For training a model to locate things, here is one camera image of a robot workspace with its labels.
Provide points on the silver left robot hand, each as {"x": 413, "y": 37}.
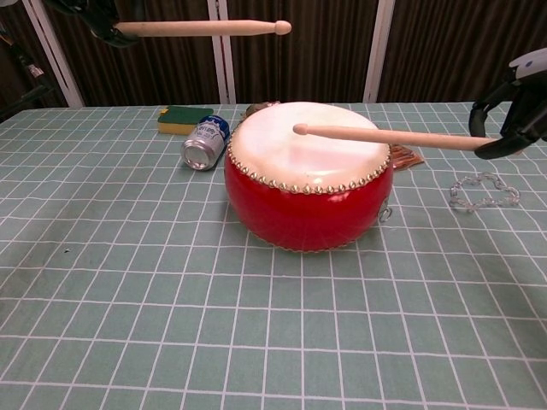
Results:
{"x": 121, "y": 38}

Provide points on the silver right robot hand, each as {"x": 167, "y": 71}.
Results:
{"x": 525, "y": 124}

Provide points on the wooden drumstick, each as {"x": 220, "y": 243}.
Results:
{"x": 384, "y": 136}
{"x": 205, "y": 27}

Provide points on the red drum with white skin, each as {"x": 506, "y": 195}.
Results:
{"x": 307, "y": 213}

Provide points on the green grid cutting mat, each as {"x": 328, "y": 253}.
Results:
{"x": 128, "y": 341}

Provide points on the dark corrugated screen panel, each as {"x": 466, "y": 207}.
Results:
{"x": 141, "y": 72}
{"x": 448, "y": 51}
{"x": 299, "y": 64}
{"x": 8, "y": 13}

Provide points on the green yellow sponge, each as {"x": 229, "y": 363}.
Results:
{"x": 179, "y": 117}

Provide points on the orange spout pouch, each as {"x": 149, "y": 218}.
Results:
{"x": 406, "y": 158}

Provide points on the blue silver drink can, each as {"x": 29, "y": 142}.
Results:
{"x": 205, "y": 145}

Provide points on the brown foil snack packet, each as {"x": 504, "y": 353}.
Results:
{"x": 253, "y": 109}

